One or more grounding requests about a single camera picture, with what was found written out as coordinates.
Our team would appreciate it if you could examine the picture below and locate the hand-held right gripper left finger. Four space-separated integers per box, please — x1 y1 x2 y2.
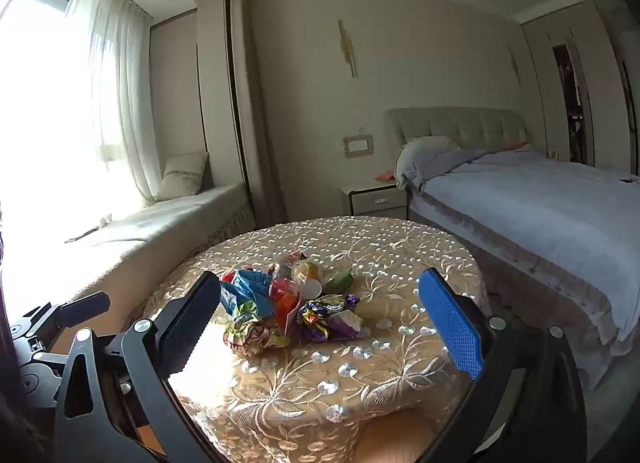
52 270 222 463

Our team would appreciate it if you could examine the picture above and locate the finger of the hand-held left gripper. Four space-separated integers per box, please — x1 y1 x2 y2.
57 293 112 328

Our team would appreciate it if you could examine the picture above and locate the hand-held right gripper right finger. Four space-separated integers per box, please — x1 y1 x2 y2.
418 268 588 463

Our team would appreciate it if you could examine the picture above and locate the pile of colourful wrappers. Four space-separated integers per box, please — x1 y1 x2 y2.
220 250 362 356

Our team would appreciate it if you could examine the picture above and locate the green cardboard box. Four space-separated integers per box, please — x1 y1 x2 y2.
325 268 355 295

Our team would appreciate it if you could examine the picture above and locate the beige sofa with cushion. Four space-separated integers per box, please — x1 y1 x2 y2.
5 183 257 314

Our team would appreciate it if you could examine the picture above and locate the beige upholstered bed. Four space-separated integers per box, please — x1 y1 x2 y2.
383 107 640 391

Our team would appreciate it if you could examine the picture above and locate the round table with floral cloth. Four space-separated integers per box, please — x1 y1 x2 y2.
142 216 491 463

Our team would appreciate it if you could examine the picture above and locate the white nightstand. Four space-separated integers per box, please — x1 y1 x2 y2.
340 178 411 218

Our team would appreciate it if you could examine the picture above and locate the beige throw pillow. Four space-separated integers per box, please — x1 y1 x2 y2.
157 152 211 201

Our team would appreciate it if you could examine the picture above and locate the grey-blue duvet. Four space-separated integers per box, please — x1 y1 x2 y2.
400 146 640 359

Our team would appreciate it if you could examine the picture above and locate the grey bed pillow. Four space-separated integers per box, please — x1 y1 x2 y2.
395 136 461 189

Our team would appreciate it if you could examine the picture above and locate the bright window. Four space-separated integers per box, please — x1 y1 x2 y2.
0 0 131 244

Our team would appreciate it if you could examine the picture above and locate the sheer white curtain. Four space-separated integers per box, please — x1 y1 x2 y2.
65 0 166 209

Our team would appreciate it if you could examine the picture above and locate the beige wardrobe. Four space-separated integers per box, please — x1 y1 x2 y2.
522 0 640 169

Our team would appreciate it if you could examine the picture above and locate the framed wall switch panel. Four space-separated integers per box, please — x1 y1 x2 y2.
341 130 375 160

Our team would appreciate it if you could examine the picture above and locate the gold wall lamp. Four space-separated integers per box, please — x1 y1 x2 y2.
337 19 359 79

